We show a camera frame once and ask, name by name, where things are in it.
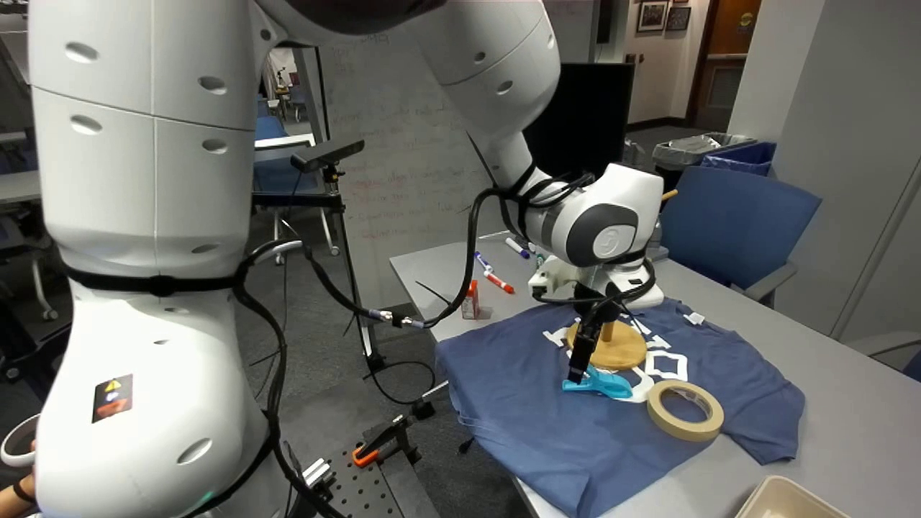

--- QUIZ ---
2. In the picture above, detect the blue plastic clip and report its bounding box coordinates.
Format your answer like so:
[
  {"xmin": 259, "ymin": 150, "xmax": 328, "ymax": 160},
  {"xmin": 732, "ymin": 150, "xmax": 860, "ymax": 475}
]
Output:
[{"xmin": 562, "ymin": 370, "xmax": 654, "ymax": 403}]

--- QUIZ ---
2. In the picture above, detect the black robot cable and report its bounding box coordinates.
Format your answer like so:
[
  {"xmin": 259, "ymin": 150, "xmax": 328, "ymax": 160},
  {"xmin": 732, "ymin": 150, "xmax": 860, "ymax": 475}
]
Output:
[{"xmin": 197, "ymin": 160, "xmax": 598, "ymax": 518}]

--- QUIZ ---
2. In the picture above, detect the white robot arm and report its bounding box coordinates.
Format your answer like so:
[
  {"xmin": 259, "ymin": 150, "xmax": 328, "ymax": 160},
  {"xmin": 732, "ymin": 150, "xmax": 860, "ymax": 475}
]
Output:
[{"xmin": 25, "ymin": 0, "xmax": 663, "ymax": 518}]

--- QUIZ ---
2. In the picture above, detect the wooden peg stand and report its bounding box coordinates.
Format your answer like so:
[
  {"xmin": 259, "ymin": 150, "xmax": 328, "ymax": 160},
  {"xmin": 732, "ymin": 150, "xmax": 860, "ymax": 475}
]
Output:
[{"xmin": 564, "ymin": 320, "xmax": 647, "ymax": 370}]

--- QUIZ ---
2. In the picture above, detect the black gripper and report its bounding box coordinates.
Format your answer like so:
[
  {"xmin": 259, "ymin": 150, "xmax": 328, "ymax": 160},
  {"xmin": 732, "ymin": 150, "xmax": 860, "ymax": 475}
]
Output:
[{"xmin": 567, "ymin": 285, "xmax": 643, "ymax": 382}]

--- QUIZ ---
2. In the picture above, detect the blue printed t-shirt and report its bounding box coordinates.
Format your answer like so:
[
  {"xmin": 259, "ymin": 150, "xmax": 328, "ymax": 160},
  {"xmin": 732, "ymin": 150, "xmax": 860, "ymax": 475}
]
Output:
[{"xmin": 439, "ymin": 298, "xmax": 807, "ymax": 518}]

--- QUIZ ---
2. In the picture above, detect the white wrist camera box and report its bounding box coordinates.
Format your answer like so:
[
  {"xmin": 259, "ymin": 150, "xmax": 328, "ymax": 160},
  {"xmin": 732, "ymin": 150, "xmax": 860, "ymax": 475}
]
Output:
[{"xmin": 528, "ymin": 255, "xmax": 578, "ymax": 298}]

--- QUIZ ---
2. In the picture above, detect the masking tape roll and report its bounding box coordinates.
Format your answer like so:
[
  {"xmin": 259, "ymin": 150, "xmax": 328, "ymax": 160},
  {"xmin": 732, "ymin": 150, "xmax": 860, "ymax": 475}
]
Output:
[{"xmin": 647, "ymin": 380, "xmax": 725, "ymax": 442}]

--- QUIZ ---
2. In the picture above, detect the blue office chair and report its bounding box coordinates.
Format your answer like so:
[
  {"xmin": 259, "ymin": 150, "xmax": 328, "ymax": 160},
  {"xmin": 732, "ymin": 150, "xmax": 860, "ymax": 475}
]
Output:
[{"xmin": 663, "ymin": 167, "xmax": 820, "ymax": 304}]

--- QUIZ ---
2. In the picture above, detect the red marker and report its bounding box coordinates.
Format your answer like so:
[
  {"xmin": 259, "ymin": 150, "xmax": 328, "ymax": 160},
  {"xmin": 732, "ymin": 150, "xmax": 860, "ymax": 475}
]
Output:
[{"xmin": 483, "ymin": 268, "xmax": 515, "ymax": 295}]

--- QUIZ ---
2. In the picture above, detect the beige food tray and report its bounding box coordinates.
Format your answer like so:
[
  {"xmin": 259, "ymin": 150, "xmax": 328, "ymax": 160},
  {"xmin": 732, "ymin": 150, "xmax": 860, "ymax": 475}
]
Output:
[{"xmin": 734, "ymin": 475, "xmax": 850, "ymax": 518}]

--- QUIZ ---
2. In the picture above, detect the orange black clamp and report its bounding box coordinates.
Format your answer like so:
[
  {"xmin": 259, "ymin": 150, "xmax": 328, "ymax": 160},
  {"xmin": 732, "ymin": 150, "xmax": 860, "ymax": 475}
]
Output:
[{"xmin": 348, "ymin": 415, "xmax": 420, "ymax": 470}]

